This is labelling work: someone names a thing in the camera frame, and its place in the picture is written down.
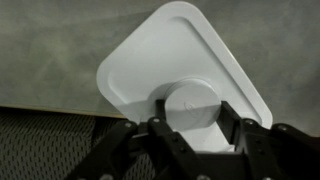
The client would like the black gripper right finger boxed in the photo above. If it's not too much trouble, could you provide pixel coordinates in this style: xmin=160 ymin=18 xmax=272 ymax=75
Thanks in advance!
xmin=218 ymin=100 xmax=320 ymax=180

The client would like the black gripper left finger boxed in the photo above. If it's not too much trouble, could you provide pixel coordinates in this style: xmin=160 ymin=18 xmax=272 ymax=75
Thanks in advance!
xmin=66 ymin=99 xmax=201 ymax=180

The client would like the white square lid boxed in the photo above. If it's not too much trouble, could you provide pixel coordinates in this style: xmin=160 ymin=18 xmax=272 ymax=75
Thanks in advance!
xmin=95 ymin=0 xmax=274 ymax=154

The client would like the dark grey fabric sofa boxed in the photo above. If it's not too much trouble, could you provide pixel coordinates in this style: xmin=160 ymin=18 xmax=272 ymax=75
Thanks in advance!
xmin=0 ymin=106 xmax=158 ymax=180

